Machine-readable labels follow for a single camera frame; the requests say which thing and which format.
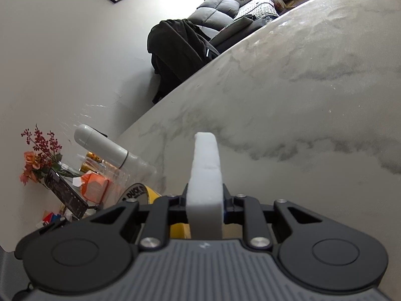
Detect yellow bowl white inside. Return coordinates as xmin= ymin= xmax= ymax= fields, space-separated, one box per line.
xmin=118 ymin=183 xmax=190 ymax=239

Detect orange tissue box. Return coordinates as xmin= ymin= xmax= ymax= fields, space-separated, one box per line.
xmin=80 ymin=171 xmax=110 ymax=204

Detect red and orange flowers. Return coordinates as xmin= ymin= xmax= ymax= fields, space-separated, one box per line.
xmin=19 ymin=125 xmax=62 ymax=186

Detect white thermos bottle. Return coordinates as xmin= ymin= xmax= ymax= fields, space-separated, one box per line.
xmin=74 ymin=124 xmax=157 ymax=183

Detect black jacket on chair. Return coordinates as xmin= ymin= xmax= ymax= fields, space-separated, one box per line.
xmin=147 ymin=19 xmax=220 ymax=104

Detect grey sofa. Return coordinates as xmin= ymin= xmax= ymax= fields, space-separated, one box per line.
xmin=188 ymin=0 xmax=279 ymax=53

